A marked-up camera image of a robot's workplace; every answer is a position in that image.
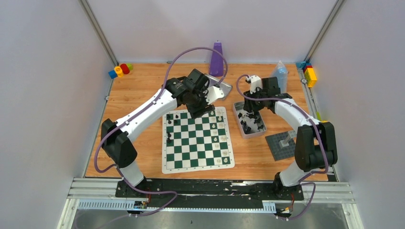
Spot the colourful block stack right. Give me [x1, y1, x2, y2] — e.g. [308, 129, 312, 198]
[296, 62, 318, 88]

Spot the green white chess mat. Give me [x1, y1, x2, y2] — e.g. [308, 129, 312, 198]
[161, 106, 235, 174]

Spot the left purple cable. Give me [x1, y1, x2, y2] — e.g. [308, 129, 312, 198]
[94, 47, 229, 218]

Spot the colourful block stack left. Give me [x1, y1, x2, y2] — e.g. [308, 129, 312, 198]
[108, 63, 133, 79]

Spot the grey lego post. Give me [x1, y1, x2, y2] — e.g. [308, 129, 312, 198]
[279, 130, 297, 148]

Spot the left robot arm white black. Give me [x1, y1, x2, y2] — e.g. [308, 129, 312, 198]
[100, 69, 224, 197]

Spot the grey lego baseplate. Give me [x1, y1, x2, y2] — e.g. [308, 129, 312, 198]
[265, 130, 297, 161]

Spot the metal tin box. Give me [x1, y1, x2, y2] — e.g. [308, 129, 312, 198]
[233, 101, 267, 139]

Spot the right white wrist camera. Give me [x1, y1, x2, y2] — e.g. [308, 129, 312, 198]
[245, 75, 263, 94]

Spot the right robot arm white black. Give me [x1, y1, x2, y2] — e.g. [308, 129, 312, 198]
[240, 74, 338, 199]

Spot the metal tin lid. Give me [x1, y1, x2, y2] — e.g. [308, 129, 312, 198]
[205, 74, 232, 100]

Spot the colourful block stack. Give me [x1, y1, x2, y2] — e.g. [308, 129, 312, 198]
[108, 63, 133, 79]
[296, 62, 318, 88]

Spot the black pawn on board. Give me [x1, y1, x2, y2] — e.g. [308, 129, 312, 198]
[166, 132, 172, 144]

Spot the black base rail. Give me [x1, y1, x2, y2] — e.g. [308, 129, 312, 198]
[115, 178, 304, 208]

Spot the purple cone bottle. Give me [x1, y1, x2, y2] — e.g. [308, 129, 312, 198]
[209, 41, 224, 77]

